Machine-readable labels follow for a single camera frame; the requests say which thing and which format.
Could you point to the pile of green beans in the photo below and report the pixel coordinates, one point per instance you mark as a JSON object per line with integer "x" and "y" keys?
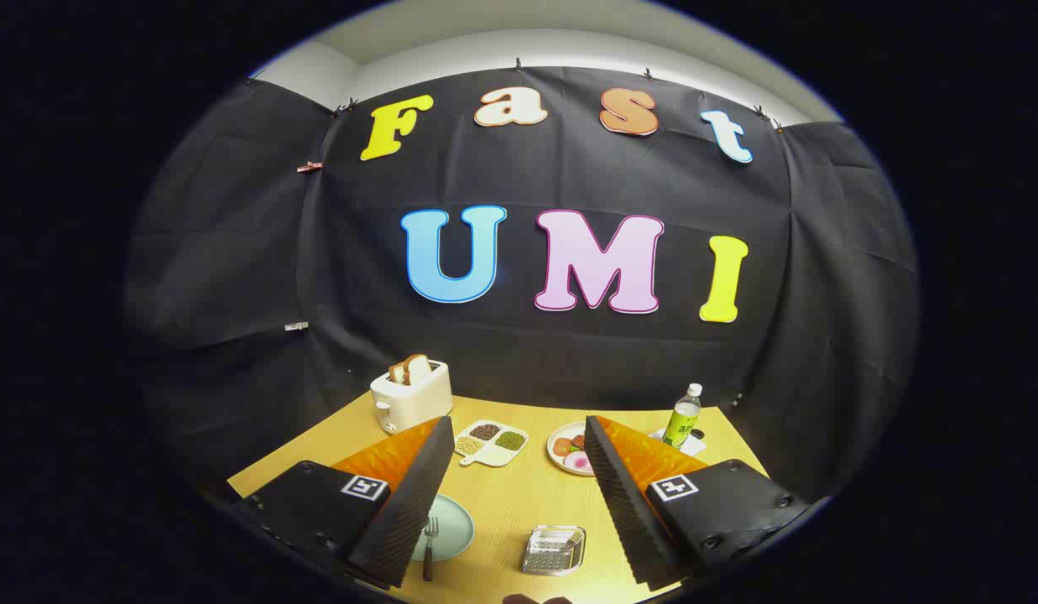
{"x": 510, "y": 439}

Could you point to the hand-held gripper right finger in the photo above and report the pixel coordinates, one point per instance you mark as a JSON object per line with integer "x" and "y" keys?
{"x": 623, "y": 512}

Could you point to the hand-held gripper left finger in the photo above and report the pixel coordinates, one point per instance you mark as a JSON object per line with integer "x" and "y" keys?
{"x": 405, "y": 503}

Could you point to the pink clip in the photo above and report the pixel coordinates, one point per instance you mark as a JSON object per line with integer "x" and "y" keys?
{"x": 309, "y": 167}

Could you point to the white divided dish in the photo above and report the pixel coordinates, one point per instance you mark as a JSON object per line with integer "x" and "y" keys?
{"x": 498, "y": 457}

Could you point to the large bread slice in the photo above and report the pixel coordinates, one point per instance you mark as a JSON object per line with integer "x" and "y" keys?
{"x": 417, "y": 369}

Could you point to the pale green round plate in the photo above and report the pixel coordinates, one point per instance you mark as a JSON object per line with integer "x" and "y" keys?
{"x": 456, "y": 528}

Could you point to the pile of dark beans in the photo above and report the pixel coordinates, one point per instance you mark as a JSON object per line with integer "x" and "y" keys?
{"x": 485, "y": 431}

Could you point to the white oval food plate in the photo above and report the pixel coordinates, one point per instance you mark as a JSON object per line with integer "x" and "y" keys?
{"x": 562, "y": 460}

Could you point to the pile of yellow beans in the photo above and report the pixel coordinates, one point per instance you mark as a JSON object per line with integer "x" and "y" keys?
{"x": 469, "y": 445}

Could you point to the green label plastic bottle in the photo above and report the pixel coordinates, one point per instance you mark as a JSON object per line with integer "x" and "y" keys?
{"x": 682, "y": 419}

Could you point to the white toaster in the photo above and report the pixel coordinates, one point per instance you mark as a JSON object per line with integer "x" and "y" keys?
{"x": 414, "y": 398}

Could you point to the small bread slice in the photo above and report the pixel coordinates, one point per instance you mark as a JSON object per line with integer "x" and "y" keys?
{"x": 396, "y": 373}

